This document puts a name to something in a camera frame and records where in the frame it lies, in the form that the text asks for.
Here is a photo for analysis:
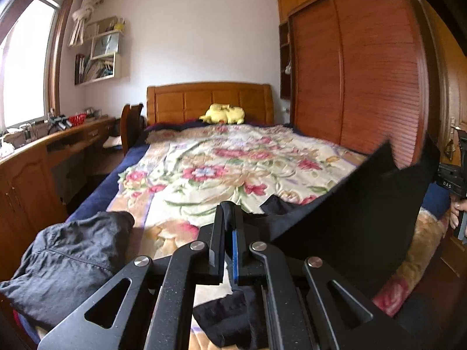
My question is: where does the black woolen garment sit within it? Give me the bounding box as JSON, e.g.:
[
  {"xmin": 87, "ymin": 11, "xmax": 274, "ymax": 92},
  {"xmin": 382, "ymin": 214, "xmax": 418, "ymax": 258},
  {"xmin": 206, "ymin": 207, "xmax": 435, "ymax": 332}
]
[{"xmin": 191, "ymin": 136, "xmax": 440, "ymax": 350}]

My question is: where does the tied beige curtain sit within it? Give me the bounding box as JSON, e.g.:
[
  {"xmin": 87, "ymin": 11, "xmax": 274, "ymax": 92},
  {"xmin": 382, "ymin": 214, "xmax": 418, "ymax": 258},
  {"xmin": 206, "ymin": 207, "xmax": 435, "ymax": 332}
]
[{"xmin": 69, "ymin": 0, "xmax": 104, "ymax": 47}]

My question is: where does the window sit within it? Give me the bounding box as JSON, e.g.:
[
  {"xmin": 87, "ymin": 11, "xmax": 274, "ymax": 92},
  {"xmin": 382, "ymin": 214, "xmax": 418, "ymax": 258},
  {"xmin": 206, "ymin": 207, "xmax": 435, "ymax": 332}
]
[{"xmin": 0, "ymin": 0, "xmax": 65, "ymax": 129}]

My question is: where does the white wall shelf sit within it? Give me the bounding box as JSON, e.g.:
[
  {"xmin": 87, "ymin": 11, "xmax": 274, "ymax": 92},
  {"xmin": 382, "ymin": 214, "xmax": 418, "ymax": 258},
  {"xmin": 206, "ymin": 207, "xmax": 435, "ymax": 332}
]
[{"xmin": 74, "ymin": 16, "xmax": 126, "ymax": 86}]

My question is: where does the wooden bed headboard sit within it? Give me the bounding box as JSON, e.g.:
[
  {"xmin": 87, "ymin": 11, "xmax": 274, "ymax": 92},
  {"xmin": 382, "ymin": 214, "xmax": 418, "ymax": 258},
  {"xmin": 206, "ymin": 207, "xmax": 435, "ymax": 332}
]
[{"xmin": 146, "ymin": 82, "xmax": 275, "ymax": 126}]

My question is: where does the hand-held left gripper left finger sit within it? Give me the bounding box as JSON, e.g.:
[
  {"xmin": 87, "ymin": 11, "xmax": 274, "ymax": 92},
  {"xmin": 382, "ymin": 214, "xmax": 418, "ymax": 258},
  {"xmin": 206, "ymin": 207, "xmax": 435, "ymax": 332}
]
[{"xmin": 38, "ymin": 202, "xmax": 236, "ymax": 350}]

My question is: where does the blue pillow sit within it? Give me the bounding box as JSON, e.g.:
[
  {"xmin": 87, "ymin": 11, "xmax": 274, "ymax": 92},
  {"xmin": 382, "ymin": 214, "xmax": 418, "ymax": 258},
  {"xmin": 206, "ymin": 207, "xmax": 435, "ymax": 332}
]
[{"xmin": 424, "ymin": 183, "xmax": 452, "ymax": 221}]

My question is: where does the person's right hand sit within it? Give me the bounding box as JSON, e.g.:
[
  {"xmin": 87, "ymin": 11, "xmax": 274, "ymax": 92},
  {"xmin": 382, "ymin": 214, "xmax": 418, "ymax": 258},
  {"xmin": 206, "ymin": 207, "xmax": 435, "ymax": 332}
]
[{"xmin": 449, "ymin": 199, "xmax": 467, "ymax": 230}]

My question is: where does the navy bed sheet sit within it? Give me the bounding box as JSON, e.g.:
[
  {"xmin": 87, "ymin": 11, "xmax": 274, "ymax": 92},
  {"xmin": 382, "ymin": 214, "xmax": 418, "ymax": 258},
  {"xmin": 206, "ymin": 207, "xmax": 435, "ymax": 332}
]
[{"xmin": 66, "ymin": 124, "xmax": 190, "ymax": 227}]

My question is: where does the floral blanket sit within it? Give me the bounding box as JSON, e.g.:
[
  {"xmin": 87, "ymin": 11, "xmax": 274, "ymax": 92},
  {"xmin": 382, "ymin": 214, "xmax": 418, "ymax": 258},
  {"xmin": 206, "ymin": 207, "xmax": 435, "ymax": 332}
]
[{"xmin": 34, "ymin": 123, "xmax": 450, "ymax": 350}]

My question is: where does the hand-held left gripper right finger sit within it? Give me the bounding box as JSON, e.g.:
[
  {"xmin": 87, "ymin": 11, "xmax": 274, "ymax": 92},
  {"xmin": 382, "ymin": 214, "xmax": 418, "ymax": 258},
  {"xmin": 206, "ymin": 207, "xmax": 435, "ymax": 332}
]
[{"xmin": 231, "ymin": 226, "xmax": 414, "ymax": 350}]

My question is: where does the wooden desk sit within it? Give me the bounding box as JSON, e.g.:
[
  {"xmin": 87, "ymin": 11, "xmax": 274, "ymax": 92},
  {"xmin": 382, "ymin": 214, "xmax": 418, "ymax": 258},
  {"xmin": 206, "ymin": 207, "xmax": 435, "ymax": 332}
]
[{"xmin": 0, "ymin": 115, "xmax": 118, "ymax": 234}]

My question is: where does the brass door handle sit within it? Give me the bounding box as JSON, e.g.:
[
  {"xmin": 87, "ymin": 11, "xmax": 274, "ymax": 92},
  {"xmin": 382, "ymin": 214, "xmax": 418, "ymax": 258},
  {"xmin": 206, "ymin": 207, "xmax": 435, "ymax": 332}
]
[{"xmin": 442, "ymin": 117, "xmax": 467, "ymax": 162}]

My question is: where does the black button coat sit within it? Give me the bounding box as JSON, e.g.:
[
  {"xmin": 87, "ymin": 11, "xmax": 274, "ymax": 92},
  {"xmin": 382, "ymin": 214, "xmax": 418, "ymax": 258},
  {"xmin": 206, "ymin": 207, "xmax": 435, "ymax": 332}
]
[{"xmin": 0, "ymin": 211, "xmax": 135, "ymax": 332}]

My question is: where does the yellow plush toy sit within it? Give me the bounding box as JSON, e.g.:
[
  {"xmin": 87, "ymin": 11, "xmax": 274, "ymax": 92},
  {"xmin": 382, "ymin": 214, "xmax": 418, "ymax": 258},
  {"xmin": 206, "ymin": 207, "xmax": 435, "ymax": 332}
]
[{"xmin": 199, "ymin": 103, "xmax": 246, "ymax": 125}]

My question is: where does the wooden door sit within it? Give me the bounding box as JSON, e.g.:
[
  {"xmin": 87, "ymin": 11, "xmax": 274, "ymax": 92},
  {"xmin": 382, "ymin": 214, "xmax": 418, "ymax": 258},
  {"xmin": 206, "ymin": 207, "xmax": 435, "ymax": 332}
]
[{"xmin": 425, "ymin": 0, "xmax": 467, "ymax": 279}]

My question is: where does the wooden chair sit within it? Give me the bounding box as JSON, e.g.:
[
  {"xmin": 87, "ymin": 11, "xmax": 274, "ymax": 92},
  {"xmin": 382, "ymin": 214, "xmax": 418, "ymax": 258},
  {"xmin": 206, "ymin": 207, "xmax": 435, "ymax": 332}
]
[{"xmin": 120, "ymin": 103, "xmax": 145, "ymax": 157}]

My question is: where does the row of books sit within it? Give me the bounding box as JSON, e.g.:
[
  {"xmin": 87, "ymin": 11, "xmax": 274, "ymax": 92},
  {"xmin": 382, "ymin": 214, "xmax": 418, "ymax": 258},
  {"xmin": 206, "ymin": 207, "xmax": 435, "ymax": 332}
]
[{"xmin": 75, "ymin": 54, "xmax": 117, "ymax": 83}]

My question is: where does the wooden slatted wardrobe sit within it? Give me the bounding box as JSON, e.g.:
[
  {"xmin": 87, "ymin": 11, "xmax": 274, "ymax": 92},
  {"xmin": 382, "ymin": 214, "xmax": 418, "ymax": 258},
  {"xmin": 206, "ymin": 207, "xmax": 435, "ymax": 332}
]
[{"xmin": 277, "ymin": 0, "xmax": 444, "ymax": 170}]

